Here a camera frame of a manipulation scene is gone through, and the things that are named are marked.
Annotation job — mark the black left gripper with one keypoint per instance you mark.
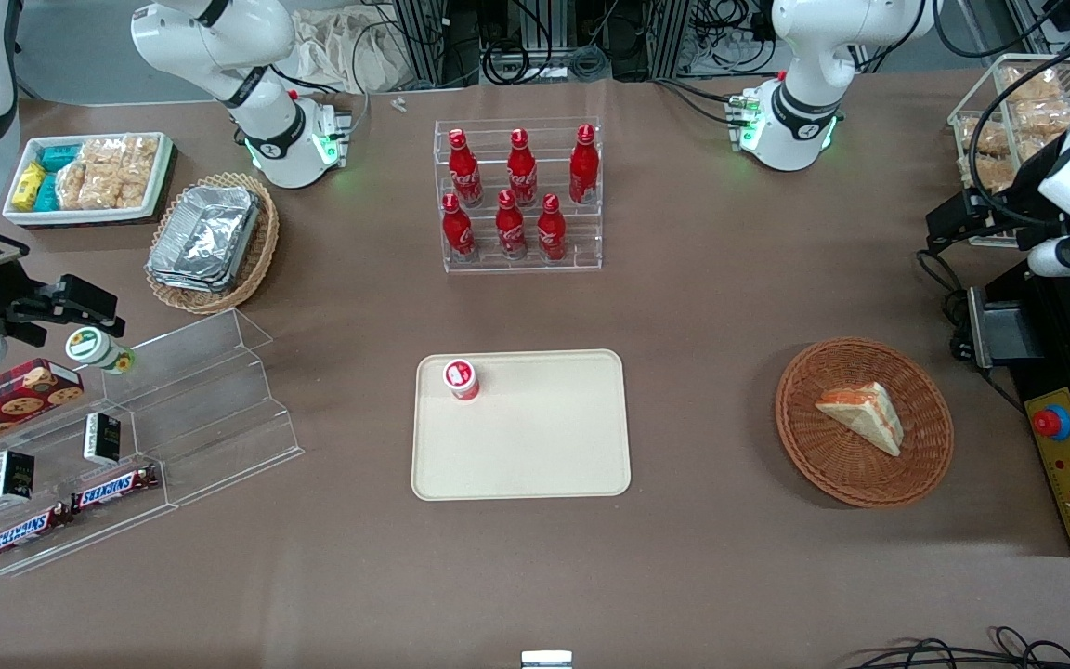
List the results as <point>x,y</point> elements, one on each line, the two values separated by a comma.
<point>1018,190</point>

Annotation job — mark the triangle sandwich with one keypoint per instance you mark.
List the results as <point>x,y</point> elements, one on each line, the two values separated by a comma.
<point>869,418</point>

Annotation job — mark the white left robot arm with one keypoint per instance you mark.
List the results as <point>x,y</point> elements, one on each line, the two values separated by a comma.
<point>804,93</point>

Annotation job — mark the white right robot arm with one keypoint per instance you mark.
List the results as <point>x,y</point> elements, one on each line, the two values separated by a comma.
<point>266,121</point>

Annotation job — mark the white rectangular snack tray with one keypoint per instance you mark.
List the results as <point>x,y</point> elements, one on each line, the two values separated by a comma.
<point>80,216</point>

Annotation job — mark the aluminium foil tray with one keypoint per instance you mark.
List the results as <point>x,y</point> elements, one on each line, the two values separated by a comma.
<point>191,283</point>

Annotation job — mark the oval light wicker basket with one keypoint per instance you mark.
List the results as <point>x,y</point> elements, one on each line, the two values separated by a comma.
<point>258,262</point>

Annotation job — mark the round brown wicker basket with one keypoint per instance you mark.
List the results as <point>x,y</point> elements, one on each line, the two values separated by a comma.
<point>832,465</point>

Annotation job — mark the cream plastic tray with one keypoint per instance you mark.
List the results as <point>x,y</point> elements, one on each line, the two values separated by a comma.
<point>535,437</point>

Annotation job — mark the bagged fried snack pack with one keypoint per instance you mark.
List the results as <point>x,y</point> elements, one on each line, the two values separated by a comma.
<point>983,137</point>
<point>1032,85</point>
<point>983,172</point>
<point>1041,116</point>

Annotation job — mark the green sunflower yogurt cup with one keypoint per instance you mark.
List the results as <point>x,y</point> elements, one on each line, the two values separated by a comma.
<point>94,348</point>

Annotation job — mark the blue snack packet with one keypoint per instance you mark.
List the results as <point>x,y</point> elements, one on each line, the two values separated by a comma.
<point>47,193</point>
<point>59,156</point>

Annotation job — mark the red tartan cookie box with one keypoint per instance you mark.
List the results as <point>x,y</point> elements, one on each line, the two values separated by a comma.
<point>6,404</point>

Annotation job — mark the grey metal side plate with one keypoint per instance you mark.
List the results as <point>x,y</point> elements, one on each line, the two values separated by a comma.
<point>1004,330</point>

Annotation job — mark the rice cracker pack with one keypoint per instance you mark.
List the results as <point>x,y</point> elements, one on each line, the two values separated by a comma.
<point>103,172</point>
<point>139,167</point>
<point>72,186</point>

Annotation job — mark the yellow snack packet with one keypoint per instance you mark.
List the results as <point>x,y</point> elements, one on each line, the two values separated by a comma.
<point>28,184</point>

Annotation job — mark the small black box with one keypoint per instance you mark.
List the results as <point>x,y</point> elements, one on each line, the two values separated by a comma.
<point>103,437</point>
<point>11,474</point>

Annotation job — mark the silver foil packets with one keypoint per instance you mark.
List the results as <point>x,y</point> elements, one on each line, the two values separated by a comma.
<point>205,232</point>

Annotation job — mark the black appliance yellow panel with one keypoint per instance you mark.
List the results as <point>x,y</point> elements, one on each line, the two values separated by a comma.
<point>1055,372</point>

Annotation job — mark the Snickers bar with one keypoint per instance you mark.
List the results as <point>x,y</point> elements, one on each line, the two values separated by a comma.
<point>26,531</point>
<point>117,488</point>

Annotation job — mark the clear acrylic stepped stand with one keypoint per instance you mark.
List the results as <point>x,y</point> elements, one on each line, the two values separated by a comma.
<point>219,418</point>

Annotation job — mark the red emergency stop button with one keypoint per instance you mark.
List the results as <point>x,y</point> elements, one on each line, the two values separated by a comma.
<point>1052,423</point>

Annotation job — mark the beige cloth bag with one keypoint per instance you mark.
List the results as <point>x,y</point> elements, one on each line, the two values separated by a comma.
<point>340,51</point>

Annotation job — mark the clear acrylic bottle rack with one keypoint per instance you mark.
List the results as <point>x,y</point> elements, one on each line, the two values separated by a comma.
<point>581,251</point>

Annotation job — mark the red cola bottle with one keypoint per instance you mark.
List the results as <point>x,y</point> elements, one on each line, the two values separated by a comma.
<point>583,167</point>
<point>511,230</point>
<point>458,232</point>
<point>465,172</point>
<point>552,232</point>
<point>522,172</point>

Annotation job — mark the red yogurt cup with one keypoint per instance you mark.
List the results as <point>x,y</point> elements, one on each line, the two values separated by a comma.
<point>462,379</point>

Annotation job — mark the white box edge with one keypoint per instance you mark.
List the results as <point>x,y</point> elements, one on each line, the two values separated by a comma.
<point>546,660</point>

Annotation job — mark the aluminium frame profile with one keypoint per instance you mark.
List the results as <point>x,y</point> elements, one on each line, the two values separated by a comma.
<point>433,42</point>
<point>670,37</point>

